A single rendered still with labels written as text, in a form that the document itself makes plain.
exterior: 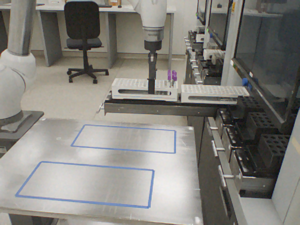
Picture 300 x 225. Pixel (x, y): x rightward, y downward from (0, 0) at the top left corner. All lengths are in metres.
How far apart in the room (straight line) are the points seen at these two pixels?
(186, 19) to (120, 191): 4.15
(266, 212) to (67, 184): 0.56
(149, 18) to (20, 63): 0.66
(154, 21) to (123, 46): 3.74
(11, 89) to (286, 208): 1.11
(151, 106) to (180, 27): 3.59
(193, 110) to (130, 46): 3.69
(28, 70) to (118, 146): 0.71
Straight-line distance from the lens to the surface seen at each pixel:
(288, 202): 0.79
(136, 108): 1.20
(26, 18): 1.37
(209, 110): 1.21
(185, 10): 4.67
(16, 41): 1.40
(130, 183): 0.74
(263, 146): 0.89
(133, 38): 4.77
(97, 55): 4.96
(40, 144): 0.95
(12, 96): 1.29
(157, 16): 1.10
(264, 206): 0.87
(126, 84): 1.20
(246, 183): 0.85
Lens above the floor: 1.32
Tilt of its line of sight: 27 degrees down
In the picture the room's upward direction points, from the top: 1 degrees clockwise
